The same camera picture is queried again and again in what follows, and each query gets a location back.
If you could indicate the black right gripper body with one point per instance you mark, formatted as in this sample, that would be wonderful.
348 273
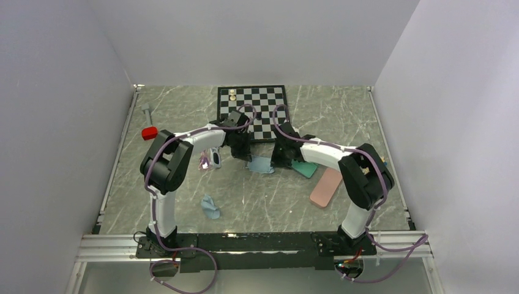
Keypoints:
280 157

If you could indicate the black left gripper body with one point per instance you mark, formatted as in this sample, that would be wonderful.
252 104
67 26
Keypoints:
241 147

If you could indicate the grey glasses case green lining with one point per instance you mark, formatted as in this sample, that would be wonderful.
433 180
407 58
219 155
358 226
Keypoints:
305 169

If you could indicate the large blue cleaning cloth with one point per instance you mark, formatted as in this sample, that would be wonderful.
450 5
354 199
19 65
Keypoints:
260 164

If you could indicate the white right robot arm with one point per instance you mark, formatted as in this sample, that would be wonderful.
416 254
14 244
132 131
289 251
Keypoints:
364 174

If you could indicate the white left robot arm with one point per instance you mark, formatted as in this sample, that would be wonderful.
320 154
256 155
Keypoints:
167 161

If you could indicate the pink transparent sunglasses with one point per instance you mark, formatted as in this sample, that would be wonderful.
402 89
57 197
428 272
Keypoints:
205 162

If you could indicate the black and white chessboard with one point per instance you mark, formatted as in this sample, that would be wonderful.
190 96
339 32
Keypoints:
264 98

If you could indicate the pink glasses case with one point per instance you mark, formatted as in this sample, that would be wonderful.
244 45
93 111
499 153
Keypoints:
325 188

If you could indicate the small blue cleaning cloth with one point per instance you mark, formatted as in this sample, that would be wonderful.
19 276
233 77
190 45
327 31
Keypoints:
209 208

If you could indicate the grey toy hammer red head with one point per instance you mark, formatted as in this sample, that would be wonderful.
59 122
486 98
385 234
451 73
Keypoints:
150 131

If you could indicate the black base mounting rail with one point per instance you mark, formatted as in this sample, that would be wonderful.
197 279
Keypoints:
242 251

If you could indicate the aluminium frame rail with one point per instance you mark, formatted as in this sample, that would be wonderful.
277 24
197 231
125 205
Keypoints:
107 248

